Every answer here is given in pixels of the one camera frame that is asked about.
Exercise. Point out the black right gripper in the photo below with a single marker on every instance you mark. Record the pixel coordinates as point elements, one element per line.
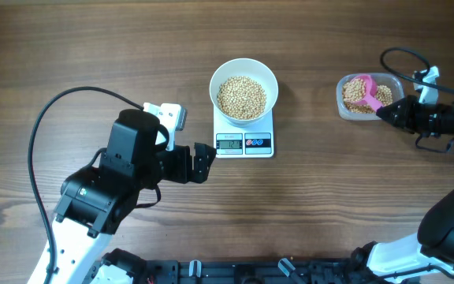
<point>407,106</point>

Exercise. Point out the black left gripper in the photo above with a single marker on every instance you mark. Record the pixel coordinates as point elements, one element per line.
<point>183,173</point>

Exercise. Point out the pink plastic measuring scoop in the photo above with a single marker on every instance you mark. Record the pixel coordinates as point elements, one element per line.
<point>371,88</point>

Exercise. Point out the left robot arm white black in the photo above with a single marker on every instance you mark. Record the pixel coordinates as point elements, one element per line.
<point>94,200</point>

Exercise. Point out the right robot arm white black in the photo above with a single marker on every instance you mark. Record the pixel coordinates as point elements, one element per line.
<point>431,249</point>

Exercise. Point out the soybeans in pink scoop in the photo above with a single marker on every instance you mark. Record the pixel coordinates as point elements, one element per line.
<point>354,90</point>

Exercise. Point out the white digital kitchen scale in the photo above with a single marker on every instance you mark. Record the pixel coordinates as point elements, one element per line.
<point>251,141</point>

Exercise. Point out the soybeans in white bowl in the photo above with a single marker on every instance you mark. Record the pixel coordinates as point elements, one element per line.
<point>242,98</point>

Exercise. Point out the white bowl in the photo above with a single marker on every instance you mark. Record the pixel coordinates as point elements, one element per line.
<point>250,68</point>

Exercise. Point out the clear plastic container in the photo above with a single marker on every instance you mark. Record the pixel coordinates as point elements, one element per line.
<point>381,78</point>

